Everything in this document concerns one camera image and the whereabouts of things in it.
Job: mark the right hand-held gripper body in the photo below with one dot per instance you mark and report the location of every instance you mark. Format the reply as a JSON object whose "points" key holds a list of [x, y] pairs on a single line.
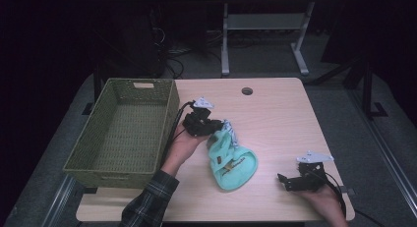
{"points": [[311, 174]]}

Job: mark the person's left hand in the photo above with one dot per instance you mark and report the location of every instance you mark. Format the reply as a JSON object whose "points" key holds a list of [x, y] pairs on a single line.
{"points": [[182, 148]]}

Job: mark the small black table bracket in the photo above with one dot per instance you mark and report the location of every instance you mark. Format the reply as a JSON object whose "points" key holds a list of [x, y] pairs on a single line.
{"points": [[347, 190]]}

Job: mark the teal striped baby garment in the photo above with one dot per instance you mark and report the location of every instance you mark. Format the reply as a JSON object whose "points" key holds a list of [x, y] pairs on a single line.
{"points": [[234, 168]]}

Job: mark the person's right hand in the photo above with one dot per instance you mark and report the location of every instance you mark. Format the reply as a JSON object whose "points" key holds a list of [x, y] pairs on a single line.
{"points": [[323, 200]]}

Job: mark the black metal stand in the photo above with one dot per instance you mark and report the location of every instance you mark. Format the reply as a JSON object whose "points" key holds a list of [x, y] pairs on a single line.
{"points": [[368, 89], [96, 86]]}

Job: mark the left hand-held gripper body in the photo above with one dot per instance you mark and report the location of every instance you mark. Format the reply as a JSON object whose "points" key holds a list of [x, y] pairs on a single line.
{"points": [[196, 120]]}

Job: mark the green woven basket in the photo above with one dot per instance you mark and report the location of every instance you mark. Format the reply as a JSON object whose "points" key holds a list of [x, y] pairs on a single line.
{"points": [[118, 128]]}

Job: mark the grey metal frame desk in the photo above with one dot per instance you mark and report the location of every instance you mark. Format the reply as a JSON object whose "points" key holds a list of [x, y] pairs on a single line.
{"points": [[262, 22]]}

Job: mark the aluminium floor rail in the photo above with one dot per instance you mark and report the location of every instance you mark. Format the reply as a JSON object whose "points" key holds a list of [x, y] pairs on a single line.
{"points": [[59, 200], [387, 155]]}

